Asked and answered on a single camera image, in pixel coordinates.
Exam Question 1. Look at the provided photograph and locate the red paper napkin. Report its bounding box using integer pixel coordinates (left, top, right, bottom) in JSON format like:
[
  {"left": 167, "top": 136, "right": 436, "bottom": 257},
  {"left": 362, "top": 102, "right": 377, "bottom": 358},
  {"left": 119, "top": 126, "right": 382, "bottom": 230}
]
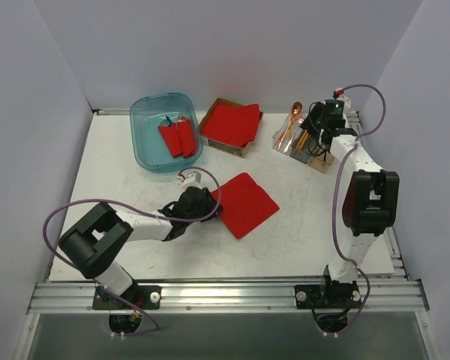
[{"left": 220, "top": 172, "right": 280, "bottom": 240}]

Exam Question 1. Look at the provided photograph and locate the yellow plastic spoon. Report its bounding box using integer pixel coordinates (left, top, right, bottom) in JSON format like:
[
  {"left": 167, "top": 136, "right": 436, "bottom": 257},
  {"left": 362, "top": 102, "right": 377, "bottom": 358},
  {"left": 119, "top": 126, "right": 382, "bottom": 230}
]
[{"left": 296, "top": 130, "right": 309, "bottom": 151}]

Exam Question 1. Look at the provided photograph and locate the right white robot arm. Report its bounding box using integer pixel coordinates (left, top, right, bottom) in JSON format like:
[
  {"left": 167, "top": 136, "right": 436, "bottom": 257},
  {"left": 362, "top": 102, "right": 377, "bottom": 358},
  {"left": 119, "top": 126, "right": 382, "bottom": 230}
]
[{"left": 304, "top": 99, "right": 400, "bottom": 307}]

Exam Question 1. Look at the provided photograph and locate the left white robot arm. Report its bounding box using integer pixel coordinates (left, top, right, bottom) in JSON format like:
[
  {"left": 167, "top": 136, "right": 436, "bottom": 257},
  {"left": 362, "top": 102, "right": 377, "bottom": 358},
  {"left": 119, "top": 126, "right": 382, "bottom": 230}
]
[{"left": 58, "top": 186, "right": 223, "bottom": 308}]

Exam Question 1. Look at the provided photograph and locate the brown cardboard napkin box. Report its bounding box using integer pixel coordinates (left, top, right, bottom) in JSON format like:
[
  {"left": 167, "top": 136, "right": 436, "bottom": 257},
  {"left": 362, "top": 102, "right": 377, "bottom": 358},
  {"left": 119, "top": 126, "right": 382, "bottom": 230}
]
[{"left": 199, "top": 97, "right": 263, "bottom": 158}]

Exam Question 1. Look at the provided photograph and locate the right rolled red napkin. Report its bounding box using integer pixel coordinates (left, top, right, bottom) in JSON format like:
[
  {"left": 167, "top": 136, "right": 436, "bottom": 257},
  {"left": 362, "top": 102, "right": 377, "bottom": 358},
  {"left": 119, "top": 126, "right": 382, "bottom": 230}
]
[{"left": 177, "top": 118, "right": 196, "bottom": 158}]

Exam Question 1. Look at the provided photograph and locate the rolled red napkin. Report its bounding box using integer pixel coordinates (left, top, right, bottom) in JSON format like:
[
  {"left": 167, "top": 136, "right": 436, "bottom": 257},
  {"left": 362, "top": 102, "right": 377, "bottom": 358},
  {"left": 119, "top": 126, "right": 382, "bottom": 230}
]
[
  {"left": 158, "top": 123, "right": 183, "bottom": 158},
  {"left": 177, "top": 118, "right": 196, "bottom": 158}
]

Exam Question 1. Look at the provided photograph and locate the left rolled red napkin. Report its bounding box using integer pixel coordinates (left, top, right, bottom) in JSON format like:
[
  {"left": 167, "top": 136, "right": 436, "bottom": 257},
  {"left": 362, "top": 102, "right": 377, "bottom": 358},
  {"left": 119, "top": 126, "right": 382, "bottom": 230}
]
[{"left": 158, "top": 123, "right": 183, "bottom": 158}]

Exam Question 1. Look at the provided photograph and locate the red napkin stack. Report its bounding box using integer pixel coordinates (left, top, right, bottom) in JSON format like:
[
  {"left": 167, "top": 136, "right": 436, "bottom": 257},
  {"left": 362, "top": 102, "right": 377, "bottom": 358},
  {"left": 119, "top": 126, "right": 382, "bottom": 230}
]
[{"left": 201, "top": 103, "right": 260, "bottom": 147}]

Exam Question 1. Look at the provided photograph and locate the copper metallic spoon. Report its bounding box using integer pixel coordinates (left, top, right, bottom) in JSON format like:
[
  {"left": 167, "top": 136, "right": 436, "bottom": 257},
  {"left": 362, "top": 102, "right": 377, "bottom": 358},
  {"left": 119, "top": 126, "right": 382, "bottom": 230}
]
[{"left": 278, "top": 101, "right": 303, "bottom": 149}]

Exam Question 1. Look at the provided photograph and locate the clear acrylic utensil holder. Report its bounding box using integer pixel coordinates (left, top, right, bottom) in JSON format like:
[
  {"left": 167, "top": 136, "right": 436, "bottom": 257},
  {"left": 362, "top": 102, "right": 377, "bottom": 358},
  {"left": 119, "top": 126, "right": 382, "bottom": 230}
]
[{"left": 272, "top": 112, "right": 335, "bottom": 173}]

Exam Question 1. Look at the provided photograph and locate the blue transparent plastic bin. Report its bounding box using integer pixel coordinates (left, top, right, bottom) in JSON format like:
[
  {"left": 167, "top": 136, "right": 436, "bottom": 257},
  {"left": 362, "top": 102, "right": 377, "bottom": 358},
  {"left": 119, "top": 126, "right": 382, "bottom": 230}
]
[{"left": 130, "top": 93, "right": 203, "bottom": 173}]

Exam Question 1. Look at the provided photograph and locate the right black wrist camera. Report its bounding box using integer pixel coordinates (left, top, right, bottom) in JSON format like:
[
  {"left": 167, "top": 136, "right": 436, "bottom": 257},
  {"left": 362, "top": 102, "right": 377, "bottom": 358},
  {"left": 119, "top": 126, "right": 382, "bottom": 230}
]
[{"left": 320, "top": 99, "right": 345, "bottom": 130}]

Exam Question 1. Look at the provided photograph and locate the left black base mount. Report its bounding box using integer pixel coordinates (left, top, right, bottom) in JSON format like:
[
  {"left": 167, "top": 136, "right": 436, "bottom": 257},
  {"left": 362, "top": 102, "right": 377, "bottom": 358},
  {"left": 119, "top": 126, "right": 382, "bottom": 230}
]
[{"left": 91, "top": 285, "right": 162, "bottom": 311}]

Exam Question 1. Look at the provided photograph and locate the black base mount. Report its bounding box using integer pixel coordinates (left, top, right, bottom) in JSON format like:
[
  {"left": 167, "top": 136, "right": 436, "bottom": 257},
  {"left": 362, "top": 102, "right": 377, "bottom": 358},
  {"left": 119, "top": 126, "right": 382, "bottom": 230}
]
[
  {"left": 294, "top": 277, "right": 362, "bottom": 311},
  {"left": 91, "top": 285, "right": 162, "bottom": 311}
]

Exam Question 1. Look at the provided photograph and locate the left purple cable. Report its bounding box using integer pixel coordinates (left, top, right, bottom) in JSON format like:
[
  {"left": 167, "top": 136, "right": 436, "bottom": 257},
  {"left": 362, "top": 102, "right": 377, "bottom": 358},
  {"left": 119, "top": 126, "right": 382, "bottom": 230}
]
[{"left": 42, "top": 166, "right": 222, "bottom": 336}]

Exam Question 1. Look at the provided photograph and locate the purple cable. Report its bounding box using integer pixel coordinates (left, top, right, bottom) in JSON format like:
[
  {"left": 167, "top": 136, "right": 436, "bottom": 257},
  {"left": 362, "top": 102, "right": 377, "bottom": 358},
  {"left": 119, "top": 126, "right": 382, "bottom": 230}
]
[
  {"left": 314, "top": 83, "right": 388, "bottom": 335},
  {"left": 42, "top": 166, "right": 222, "bottom": 336}
]

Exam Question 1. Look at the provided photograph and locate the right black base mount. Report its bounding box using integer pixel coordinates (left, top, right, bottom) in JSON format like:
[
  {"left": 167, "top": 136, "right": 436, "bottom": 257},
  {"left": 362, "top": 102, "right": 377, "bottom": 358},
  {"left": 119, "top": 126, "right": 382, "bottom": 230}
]
[{"left": 294, "top": 277, "right": 362, "bottom": 311}]

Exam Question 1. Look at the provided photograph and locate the aluminium front rail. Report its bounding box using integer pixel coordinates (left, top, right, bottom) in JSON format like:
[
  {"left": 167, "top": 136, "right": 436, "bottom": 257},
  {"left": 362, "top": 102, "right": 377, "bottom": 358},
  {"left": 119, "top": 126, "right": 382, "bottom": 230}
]
[{"left": 28, "top": 279, "right": 428, "bottom": 315}]

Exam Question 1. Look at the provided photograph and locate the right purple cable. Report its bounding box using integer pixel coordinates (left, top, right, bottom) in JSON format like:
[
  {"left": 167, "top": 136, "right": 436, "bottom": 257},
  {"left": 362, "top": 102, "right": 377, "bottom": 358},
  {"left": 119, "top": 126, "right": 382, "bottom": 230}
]
[{"left": 314, "top": 83, "right": 388, "bottom": 335}]

